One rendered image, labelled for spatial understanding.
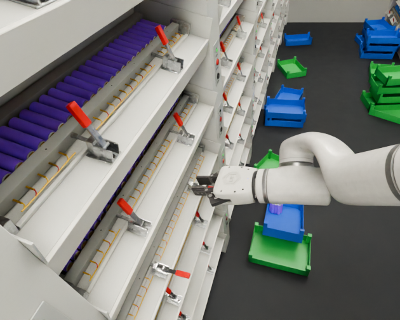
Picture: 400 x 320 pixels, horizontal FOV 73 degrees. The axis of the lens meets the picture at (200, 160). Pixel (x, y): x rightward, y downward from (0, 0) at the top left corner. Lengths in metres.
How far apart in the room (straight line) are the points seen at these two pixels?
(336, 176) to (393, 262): 1.27
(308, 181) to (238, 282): 0.98
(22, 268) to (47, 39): 0.22
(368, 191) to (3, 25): 0.47
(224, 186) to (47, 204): 0.42
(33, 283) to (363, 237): 1.63
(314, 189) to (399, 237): 1.26
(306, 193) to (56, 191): 0.47
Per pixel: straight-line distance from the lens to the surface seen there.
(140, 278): 0.70
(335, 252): 1.67
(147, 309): 0.71
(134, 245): 0.55
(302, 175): 0.63
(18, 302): 0.34
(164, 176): 0.63
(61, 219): 0.37
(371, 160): 0.47
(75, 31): 0.34
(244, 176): 0.67
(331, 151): 0.55
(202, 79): 0.80
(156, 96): 0.52
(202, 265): 1.16
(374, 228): 1.83
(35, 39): 0.30
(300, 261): 1.59
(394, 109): 2.75
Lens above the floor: 1.41
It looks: 44 degrees down
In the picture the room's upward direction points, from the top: 8 degrees counter-clockwise
